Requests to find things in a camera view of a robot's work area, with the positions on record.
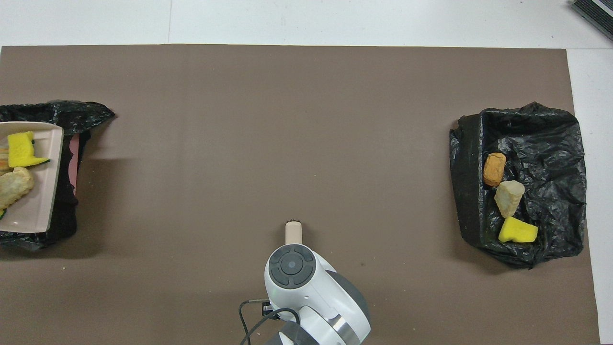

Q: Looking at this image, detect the beige hand brush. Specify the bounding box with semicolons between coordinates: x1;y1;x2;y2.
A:
285;220;302;246

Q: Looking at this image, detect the orange brown foam chunk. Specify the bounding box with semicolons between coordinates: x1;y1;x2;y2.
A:
483;152;507;187

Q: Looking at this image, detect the yellow green sponge wedge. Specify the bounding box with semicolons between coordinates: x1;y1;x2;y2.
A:
498;217;539;243

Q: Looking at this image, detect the beige plastic dustpan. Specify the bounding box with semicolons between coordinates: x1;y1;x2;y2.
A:
0;121;64;234

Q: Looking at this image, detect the pink plastic bin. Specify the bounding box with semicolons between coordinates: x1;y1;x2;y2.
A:
68;133;81;197

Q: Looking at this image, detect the black bag lined bin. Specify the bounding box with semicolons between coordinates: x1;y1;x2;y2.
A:
449;102;587;269

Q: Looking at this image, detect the black trash bag liner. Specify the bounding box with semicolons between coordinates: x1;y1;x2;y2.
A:
0;100;115;252

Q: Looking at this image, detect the brown table mat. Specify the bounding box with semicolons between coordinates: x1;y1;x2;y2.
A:
0;44;602;345

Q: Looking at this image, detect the dark ribbed panel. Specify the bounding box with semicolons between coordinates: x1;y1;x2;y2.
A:
570;0;613;41

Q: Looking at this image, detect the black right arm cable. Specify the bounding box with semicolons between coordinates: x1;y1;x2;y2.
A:
239;299;300;345

